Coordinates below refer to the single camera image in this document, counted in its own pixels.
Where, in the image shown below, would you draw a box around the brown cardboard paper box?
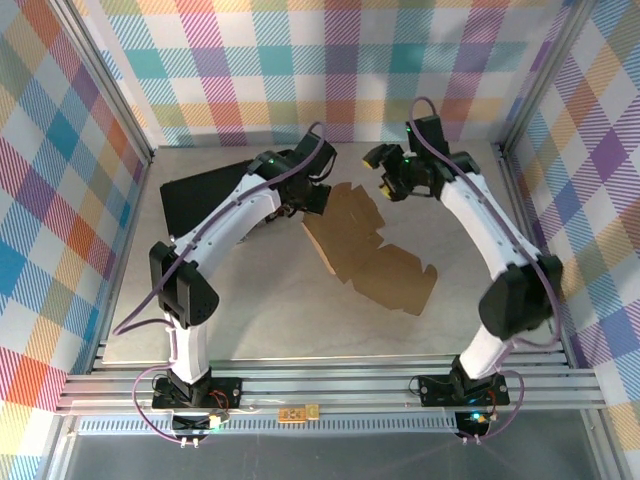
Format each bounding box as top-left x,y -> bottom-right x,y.
299,180 -> 440,317

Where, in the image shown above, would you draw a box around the black flat case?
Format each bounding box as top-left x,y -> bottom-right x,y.
159,148 -> 296,246

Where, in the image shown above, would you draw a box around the black right controller board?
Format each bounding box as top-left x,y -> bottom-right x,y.
456,409 -> 494,437

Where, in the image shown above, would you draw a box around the black controller board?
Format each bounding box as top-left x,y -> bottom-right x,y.
172,412 -> 225,436
456,409 -> 494,437

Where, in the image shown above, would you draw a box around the black left controller board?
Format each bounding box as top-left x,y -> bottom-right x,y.
172,412 -> 225,436

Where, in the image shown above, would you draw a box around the aluminium side rail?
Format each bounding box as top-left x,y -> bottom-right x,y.
92,152 -> 157,374
497,142 -> 574,369

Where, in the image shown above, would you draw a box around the aluminium corner post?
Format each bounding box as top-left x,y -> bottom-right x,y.
497,0 -> 601,156
47,0 -> 156,166

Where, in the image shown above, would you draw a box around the aluminium frame rails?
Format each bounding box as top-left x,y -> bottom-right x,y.
54,352 -> 609,415

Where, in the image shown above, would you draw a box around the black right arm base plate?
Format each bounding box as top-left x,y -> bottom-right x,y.
417,373 -> 511,407

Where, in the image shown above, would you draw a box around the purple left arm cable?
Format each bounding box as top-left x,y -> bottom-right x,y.
113,122 -> 326,447

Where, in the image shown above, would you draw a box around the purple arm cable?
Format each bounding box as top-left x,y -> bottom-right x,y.
408,96 -> 561,446
113,122 -> 326,447

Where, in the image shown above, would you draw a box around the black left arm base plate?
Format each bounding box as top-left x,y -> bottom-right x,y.
151,377 -> 244,412

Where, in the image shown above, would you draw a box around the slotted grey cable duct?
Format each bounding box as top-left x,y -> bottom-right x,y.
74,417 -> 464,436

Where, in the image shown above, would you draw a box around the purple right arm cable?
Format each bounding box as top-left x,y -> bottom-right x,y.
408,96 -> 561,446

